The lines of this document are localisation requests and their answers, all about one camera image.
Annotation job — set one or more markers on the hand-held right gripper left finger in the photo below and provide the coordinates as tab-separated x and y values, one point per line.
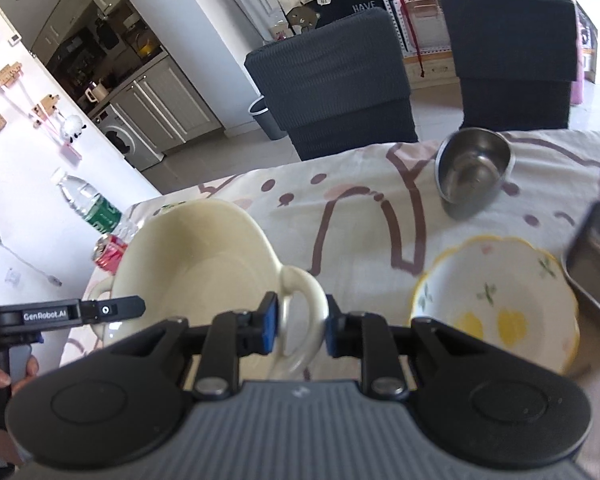
270	321

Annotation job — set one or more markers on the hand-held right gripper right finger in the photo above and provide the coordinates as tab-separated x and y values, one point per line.
332	326

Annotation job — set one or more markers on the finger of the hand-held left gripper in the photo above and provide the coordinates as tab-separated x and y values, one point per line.
115	308

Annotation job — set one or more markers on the square stainless steel tray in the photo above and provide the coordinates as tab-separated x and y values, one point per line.
597	265

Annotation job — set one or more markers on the person's left hand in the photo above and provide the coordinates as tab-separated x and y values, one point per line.
22	377

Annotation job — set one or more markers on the red soda can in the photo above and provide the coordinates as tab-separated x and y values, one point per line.
109	255

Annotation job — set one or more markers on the clear plastic water bottle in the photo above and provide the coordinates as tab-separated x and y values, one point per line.
90	205

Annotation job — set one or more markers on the printed tablecloth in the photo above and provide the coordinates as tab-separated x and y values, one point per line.
360	200

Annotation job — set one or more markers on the washing machine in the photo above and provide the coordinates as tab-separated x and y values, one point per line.
127	137

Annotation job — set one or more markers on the floral yellow-rimmed plate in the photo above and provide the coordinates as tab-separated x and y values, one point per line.
505	280

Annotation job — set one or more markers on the grey trash bin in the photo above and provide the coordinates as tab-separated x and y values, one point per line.
270	120

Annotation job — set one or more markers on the round stainless steel bowl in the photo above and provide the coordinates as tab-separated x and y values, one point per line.
472	170

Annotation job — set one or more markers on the kitchen cabinet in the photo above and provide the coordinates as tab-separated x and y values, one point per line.
165	100

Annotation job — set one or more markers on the white kettle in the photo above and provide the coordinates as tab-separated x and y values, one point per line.
99	91

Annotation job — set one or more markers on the dark grey chair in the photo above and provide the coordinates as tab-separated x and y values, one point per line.
330	80
510	55

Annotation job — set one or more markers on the red hanging leash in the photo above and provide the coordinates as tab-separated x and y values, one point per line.
405	15

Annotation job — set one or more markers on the white sheep wall decoration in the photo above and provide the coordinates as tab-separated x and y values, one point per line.
73	127

